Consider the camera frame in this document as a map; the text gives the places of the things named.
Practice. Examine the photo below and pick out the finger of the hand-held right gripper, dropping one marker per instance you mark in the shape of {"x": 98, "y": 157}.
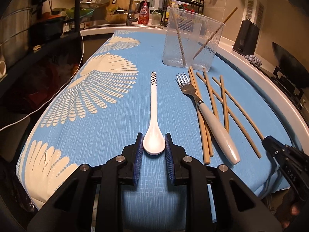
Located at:
{"x": 272, "y": 147}

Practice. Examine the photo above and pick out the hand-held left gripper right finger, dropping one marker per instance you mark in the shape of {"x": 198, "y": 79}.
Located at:
{"x": 169, "y": 159}

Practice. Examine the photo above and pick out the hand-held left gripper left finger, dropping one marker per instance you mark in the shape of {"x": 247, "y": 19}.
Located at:
{"x": 141, "y": 159}

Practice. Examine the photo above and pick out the white ceramic spoon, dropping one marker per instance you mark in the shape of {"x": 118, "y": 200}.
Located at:
{"x": 153, "y": 140}

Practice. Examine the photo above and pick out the clear plastic utensil container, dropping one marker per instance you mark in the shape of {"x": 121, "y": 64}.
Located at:
{"x": 172, "y": 53}

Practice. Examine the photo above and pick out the person's right hand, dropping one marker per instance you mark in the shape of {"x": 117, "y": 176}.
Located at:
{"x": 295, "y": 209}

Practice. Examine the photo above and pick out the blue patterned tablecloth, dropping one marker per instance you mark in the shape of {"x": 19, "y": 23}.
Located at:
{"x": 169, "y": 101}

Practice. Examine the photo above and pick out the black gas stove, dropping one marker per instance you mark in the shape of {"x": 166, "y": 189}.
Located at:
{"x": 292, "y": 89}

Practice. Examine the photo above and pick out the black wok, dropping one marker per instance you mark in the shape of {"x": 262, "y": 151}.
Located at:
{"x": 289, "y": 62}

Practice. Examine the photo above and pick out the blue checked rag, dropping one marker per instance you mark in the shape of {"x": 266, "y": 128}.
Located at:
{"x": 253, "y": 60}

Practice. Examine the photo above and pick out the black electric kettle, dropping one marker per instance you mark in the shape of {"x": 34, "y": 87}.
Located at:
{"x": 247, "y": 37}

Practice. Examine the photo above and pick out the steel kitchen sink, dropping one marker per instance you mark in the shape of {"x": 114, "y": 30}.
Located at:
{"x": 108, "y": 25}

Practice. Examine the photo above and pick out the glass jar with green lid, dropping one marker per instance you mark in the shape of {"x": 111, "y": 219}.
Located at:
{"x": 156, "y": 18}

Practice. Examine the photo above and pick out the red dish soap bottle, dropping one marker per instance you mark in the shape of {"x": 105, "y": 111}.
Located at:
{"x": 144, "y": 13}

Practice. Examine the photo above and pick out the chrome kitchen faucet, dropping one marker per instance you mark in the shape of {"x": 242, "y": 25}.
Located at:
{"x": 131, "y": 7}

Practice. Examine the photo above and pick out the green plastic bowl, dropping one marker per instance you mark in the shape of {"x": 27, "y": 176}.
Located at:
{"x": 79, "y": 13}

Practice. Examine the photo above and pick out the black pot with orange lid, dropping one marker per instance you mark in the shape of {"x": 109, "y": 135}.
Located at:
{"x": 48, "y": 29}

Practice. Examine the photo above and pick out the wooden cutting board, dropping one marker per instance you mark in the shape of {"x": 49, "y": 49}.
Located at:
{"x": 122, "y": 0}

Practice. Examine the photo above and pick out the black storage shelf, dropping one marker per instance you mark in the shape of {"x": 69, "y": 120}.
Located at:
{"x": 77, "y": 9}

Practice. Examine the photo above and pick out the metal strainer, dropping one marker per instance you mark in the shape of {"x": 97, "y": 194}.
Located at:
{"x": 94, "y": 2}

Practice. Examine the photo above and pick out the white cup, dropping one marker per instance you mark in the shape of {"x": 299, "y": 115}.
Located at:
{"x": 2, "y": 69}

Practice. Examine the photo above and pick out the large metal pot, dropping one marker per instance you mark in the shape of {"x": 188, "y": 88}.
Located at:
{"x": 14, "y": 24}

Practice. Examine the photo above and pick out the grey wall vent panel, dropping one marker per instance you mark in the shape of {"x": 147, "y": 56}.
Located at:
{"x": 250, "y": 9}
{"x": 260, "y": 14}

